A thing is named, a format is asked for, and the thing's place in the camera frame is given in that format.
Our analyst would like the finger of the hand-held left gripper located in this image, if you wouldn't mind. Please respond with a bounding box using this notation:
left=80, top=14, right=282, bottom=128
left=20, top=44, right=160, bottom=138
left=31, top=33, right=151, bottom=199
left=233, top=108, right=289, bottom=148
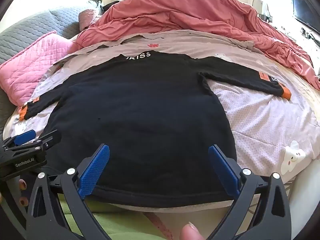
left=2, top=129, right=37, bottom=147
left=31, top=130, right=62, bottom=152

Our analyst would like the salmon red duvet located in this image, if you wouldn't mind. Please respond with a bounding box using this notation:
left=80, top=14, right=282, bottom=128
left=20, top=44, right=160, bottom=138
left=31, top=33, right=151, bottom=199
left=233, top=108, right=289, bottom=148
left=75, top=0, right=320, bottom=90

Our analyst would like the person's right hand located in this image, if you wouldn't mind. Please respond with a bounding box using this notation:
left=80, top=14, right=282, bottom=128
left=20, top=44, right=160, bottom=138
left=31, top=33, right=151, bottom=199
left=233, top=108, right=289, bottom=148
left=180, top=221, right=205, bottom=240

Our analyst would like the black sweater with orange cuffs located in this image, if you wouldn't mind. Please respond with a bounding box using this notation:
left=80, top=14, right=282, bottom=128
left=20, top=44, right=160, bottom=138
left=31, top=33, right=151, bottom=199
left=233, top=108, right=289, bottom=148
left=19, top=51, right=292, bottom=208

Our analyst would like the pink floral pillow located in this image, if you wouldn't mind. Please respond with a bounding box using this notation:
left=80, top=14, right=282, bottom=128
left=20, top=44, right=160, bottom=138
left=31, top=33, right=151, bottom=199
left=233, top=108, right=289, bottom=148
left=78, top=9, right=103, bottom=29

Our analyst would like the pink quilted pillow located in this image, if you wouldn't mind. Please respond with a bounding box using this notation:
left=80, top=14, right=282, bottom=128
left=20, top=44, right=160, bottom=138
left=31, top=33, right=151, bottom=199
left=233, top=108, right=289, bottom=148
left=0, top=30, right=77, bottom=107

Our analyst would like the person's left hand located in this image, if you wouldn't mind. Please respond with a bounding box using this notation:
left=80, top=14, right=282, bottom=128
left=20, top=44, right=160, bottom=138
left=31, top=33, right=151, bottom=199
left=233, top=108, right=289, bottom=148
left=17, top=179, right=30, bottom=207

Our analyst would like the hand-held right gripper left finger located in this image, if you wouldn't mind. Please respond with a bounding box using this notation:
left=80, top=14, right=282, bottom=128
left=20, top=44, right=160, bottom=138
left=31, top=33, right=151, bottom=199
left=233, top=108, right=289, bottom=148
left=26, top=144, right=118, bottom=240

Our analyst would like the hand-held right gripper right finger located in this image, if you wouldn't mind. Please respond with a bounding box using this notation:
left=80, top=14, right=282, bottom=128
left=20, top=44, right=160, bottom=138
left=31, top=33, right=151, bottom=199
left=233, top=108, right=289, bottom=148
left=207, top=144, right=292, bottom=240

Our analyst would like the beige printed blanket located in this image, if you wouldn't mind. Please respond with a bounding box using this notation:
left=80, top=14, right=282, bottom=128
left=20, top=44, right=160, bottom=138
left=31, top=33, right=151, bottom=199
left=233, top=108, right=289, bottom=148
left=2, top=31, right=320, bottom=205

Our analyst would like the black monitor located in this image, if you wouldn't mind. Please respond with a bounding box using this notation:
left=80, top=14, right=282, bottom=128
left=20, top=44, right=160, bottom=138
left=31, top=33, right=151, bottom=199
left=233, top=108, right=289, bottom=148
left=291, top=0, right=320, bottom=34

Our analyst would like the person's green clothing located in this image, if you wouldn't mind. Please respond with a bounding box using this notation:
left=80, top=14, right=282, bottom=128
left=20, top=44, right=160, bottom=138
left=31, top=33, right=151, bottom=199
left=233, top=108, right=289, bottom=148
left=59, top=195, right=173, bottom=240

